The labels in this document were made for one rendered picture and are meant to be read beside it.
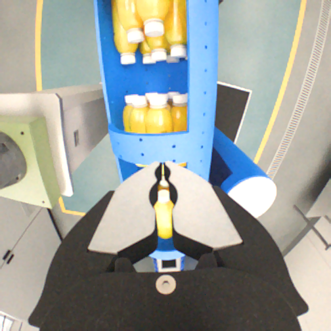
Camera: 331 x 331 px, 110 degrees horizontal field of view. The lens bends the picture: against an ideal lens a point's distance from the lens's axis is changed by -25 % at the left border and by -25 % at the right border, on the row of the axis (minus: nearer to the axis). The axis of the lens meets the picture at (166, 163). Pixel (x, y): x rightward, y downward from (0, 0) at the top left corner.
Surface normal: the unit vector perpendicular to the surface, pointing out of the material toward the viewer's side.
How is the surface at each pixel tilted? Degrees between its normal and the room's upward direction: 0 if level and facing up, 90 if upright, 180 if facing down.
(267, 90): 0
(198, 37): 32
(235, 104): 0
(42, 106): 0
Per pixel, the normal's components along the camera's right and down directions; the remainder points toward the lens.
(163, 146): 0.07, 0.48
